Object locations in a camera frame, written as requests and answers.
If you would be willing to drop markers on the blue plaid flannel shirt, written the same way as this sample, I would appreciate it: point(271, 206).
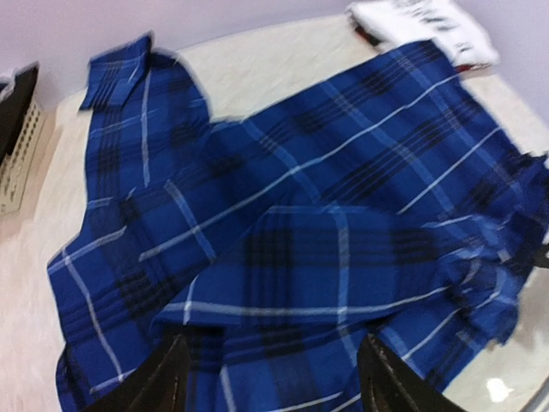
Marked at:
point(384, 200)

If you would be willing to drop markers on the cream perforated laundry basket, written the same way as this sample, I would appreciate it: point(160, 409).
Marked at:
point(16, 166)

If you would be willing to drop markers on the folded red white shirt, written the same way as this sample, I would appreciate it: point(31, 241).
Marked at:
point(429, 56)

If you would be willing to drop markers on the black garment in basket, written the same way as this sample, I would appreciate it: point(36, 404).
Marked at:
point(17, 89)

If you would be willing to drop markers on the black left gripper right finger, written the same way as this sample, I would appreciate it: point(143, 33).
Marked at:
point(388, 384)

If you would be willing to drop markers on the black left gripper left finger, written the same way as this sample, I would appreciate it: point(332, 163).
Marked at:
point(158, 384)

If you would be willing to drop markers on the folded white cartoon t-shirt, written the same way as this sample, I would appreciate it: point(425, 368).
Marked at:
point(391, 24)

